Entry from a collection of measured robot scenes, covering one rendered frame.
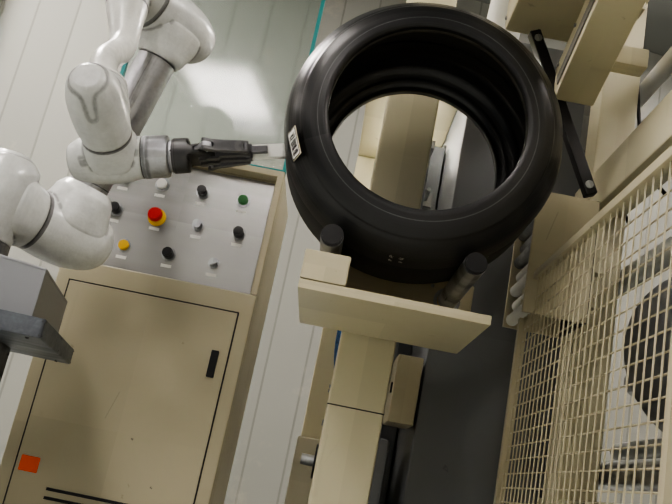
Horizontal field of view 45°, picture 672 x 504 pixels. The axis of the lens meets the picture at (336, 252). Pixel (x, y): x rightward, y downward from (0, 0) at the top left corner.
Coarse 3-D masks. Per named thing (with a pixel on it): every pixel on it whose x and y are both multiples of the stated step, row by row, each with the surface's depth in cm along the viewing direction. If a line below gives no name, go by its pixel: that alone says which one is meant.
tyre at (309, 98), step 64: (320, 64) 165; (384, 64) 193; (448, 64) 193; (512, 64) 166; (320, 128) 160; (512, 128) 190; (320, 192) 159; (512, 192) 158; (384, 256) 161; (448, 256) 159
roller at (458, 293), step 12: (468, 264) 155; (480, 264) 155; (456, 276) 164; (468, 276) 157; (480, 276) 159; (444, 288) 179; (456, 288) 168; (468, 288) 166; (444, 300) 181; (456, 300) 177
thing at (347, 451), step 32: (416, 0) 212; (448, 0) 213; (416, 96) 205; (384, 128) 202; (416, 128) 203; (384, 160) 200; (416, 160) 200; (384, 192) 198; (416, 192) 198; (352, 352) 187; (384, 352) 187; (352, 384) 185; (384, 384) 185; (352, 416) 183; (320, 448) 181; (352, 448) 181; (320, 480) 179; (352, 480) 179
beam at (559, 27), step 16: (512, 0) 204; (528, 0) 195; (544, 0) 194; (560, 0) 193; (576, 0) 192; (512, 16) 203; (528, 16) 201; (544, 16) 200; (560, 16) 199; (576, 16) 198; (528, 32) 208; (544, 32) 207; (560, 32) 205
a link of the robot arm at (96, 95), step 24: (120, 0) 191; (144, 0) 195; (120, 24) 188; (120, 48) 173; (72, 72) 151; (96, 72) 151; (72, 96) 151; (96, 96) 150; (120, 96) 155; (72, 120) 156; (96, 120) 153; (120, 120) 157; (96, 144) 159; (120, 144) 161
